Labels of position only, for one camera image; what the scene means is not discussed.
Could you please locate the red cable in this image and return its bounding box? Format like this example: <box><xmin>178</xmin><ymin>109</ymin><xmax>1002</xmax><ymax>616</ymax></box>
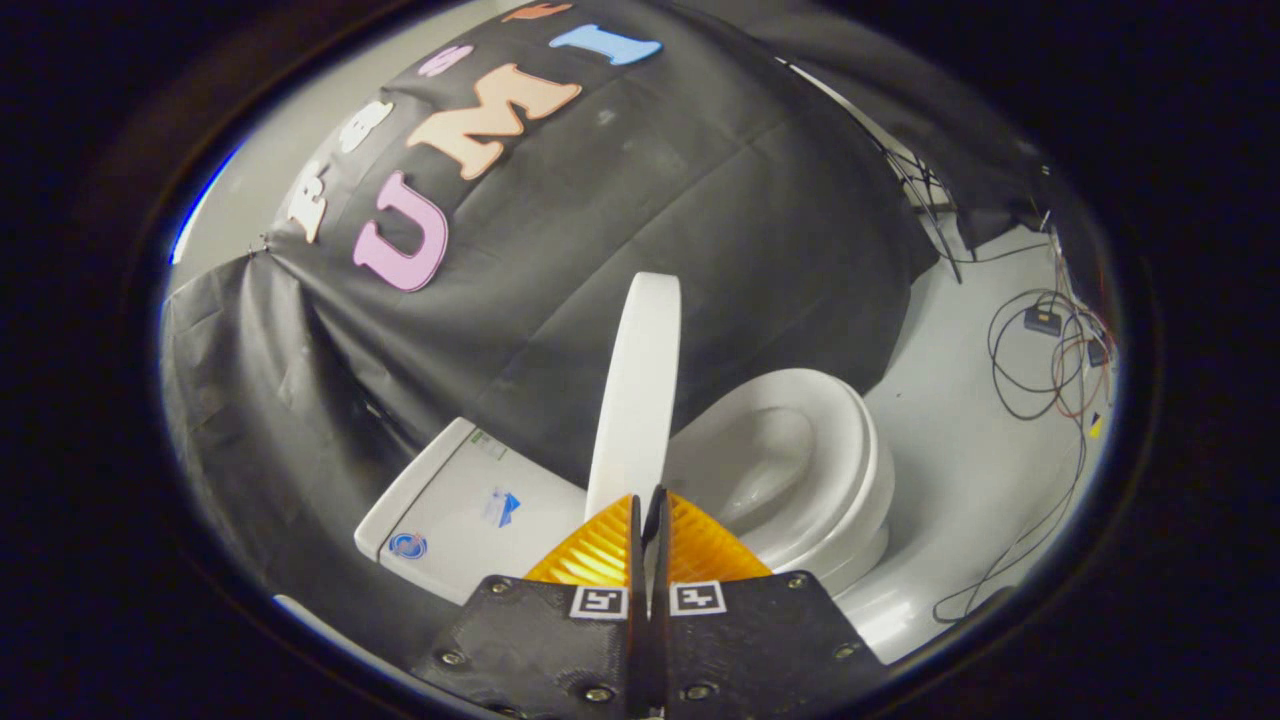
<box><xmin>1050</xmin><ymin>335</ymin><xmax>1111</xmax><ymax>421</ymax></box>

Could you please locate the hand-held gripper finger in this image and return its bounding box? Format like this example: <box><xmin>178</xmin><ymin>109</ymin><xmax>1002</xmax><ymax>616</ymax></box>
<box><xmin>412</xmin><ymin>493</ymin><xmax>646</xmax><ymax>716</ymax></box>
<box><xmin>645</xmin><ymin>487</ymin><xmax>891</xmax><ymax>716</ymax></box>

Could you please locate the black backdrop cloth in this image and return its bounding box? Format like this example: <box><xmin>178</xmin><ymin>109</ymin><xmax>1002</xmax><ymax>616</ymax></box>
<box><xmin>160</xmin><ymin>0</ymin><xmax>1061</xmax><ymax>641</ymax></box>

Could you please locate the white toilet seat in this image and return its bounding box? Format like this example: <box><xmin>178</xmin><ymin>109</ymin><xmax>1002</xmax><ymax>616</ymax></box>
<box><xmin>665</xmin><ymin>368</ymin><xmax>883</xmax><ymax>566</ymax></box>

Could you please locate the black tripod stand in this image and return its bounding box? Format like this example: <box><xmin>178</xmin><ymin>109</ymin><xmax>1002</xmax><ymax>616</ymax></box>
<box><xmin>780</xmin><ymin>60</ymin><xmax>966</xmax><ymax>286</ymax></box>

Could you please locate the white toilet lid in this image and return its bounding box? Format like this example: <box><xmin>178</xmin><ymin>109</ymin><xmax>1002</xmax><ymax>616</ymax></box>
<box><xmin>585</xmin><ymin>272</ymin><xmax>683</xmax><ymax>521</ymax></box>

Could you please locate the white ceramic toilet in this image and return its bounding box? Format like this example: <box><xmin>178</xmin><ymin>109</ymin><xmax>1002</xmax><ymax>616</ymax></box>
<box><xmin>355</xmin><ymin>368</ymin><xmax>896</xmax><ymax>661</ymax></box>

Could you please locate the black cable tangle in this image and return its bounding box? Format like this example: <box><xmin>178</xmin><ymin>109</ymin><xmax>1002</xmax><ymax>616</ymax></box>
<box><xmin>935</xmin><ymin>290</ymin><xmax>1116</xmax><ymax>626</ymax></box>

